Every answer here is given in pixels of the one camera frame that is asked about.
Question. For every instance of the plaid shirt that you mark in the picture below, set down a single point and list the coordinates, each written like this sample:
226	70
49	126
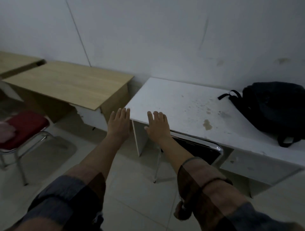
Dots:
62	202

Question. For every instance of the black backpack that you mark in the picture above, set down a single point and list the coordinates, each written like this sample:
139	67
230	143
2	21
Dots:
271	107

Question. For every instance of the pink cloth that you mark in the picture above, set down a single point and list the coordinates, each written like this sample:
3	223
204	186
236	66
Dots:
6	132

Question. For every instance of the white desk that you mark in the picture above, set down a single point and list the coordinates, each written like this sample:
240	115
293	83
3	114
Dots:
190	102

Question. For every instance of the red cushioned chrome chair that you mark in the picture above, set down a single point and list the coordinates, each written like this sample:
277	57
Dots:
26	127

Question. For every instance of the person's left little finger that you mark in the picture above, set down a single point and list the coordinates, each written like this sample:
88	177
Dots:
113	116

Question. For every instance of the person's left forearm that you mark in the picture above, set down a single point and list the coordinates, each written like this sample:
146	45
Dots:
100	157

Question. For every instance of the person's left hand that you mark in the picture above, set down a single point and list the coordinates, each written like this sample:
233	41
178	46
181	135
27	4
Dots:
118	127

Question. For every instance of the person's right little finger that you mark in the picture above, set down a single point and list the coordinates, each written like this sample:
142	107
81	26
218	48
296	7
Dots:
166	121

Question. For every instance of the person's right thumb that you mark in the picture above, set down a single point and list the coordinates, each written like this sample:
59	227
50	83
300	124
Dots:
147	130

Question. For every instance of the person's left middle finger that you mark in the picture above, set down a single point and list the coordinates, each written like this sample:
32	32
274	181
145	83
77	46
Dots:
123	113

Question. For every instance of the person's right forearm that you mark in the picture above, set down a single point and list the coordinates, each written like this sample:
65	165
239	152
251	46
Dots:
175	153

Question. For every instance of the black chrome chair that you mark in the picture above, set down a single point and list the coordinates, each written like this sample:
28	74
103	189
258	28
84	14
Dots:
202	150

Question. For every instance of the person's right middle finger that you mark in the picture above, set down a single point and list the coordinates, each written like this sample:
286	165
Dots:
156	116

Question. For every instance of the light wooden desk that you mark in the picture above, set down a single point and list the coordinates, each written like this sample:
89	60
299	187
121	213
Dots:
71	82
14	61

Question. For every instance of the person's right hand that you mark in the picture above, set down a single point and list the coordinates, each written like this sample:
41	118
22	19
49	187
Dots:
158	131

